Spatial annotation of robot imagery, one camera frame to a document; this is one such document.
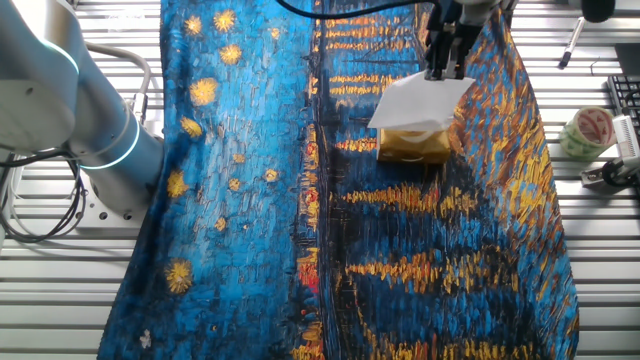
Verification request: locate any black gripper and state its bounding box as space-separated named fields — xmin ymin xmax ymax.
xmin=424 ymin=0 xmax=484 ymax=82

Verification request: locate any white paper napkin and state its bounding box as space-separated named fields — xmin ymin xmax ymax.
xmin=367 ymin=70 xmax=477 ymax=133

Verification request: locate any gold tissue pack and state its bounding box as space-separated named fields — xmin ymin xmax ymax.
xmin=376 ymin=127 xmax=452 ymax=165

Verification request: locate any silver black pen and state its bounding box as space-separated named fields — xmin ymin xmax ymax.
xmin=557 ymin=16 xmax=587 ymax=70

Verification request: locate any clear packing tape roll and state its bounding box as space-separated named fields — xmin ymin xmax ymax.
xmin=558 ymin=105 xmax=618 ymax=162

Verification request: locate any black keyboard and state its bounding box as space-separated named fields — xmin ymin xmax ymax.
xmin=606 ymin=74 xmax=640 ymax=132

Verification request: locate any dark grey panel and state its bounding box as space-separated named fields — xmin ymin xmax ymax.
xmin=613 ymin=43 xmax=640 ymax=76

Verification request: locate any black and white tool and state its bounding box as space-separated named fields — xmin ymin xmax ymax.
xmin=579 ymin=157 xmax=640 ymax=197

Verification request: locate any starry night painted tablecloth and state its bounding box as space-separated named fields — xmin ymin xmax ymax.
xmin=97 ymin=0 xmax=581 ymax=360

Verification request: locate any thick black cable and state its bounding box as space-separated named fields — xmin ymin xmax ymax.
xmin=274 ymin=0 xmax=442 ymax=21

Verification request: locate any black round cable connector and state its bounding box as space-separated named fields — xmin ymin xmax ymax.
xmin=580 ymin=0 xmax=618 ymax=24

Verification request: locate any silver exterior camera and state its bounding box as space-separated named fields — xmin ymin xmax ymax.
xmin=612 ymin=114 xmax=640 ymax=170

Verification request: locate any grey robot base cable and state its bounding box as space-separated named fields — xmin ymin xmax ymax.
xmin=83 ymin=42 xmax=152 ymax=126

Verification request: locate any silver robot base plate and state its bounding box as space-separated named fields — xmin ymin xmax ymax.
xmin=74 ymin=169 xmax=166 ymax=237

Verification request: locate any black cable bundle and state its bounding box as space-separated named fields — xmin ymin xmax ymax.
xmin=0 ymin=149 xmax=90 ymax=245

